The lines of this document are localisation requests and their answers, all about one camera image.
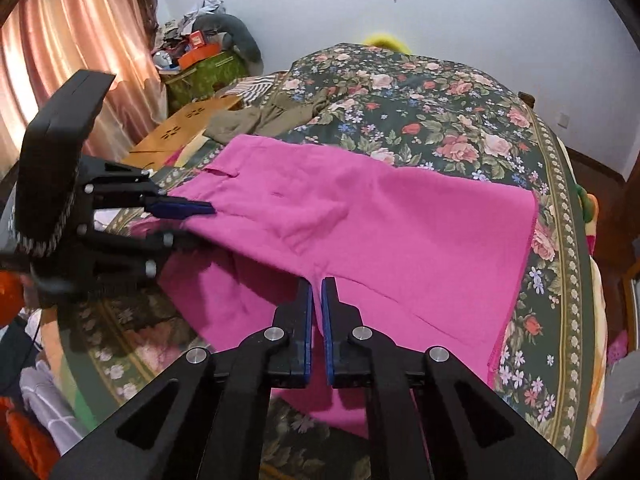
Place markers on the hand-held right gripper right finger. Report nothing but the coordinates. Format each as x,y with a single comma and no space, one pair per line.
328,320

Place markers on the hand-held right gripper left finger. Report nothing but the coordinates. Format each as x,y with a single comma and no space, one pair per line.
304,320

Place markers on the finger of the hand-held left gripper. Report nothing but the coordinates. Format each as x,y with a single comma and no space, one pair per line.
180,207
155,247

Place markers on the pink pants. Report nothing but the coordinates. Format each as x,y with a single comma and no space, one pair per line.
350,240

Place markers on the wooden lap table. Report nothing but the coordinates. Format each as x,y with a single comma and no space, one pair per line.
175,132

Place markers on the peach curtain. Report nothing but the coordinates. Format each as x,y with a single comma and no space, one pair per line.
75,55

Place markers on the olive green garment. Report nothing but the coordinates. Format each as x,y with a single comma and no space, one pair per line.
265,115

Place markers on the green cloth-covered cabinet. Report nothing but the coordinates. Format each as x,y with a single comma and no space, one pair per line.
202,75

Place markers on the striped cloth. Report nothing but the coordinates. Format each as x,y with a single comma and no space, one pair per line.
257,87

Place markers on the orange box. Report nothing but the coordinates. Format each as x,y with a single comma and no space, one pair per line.
197,54

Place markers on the pile of clothes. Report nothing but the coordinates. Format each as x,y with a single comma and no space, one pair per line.
187,22

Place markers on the floral bedspread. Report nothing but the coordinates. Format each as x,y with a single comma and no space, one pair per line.
450,125

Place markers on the red cloth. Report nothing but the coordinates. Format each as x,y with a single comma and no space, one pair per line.
25,440

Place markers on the yellow plush toy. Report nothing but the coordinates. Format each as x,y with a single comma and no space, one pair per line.
385,41

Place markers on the orange floral blanket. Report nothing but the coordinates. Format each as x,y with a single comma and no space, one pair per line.
595,310

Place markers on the wall socket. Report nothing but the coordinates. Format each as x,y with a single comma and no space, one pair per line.
564,119

